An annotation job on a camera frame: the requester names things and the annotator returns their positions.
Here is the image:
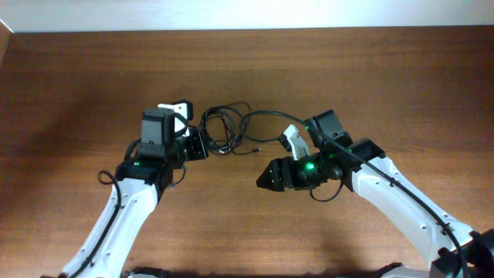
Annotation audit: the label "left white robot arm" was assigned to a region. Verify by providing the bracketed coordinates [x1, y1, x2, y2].
[59, 100, 207, 277]

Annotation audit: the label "black USB cables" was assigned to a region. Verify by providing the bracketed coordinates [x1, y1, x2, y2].
[198, 101, 262, 156]

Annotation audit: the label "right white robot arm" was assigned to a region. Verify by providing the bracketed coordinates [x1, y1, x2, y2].
[256, 110, 493, 277]

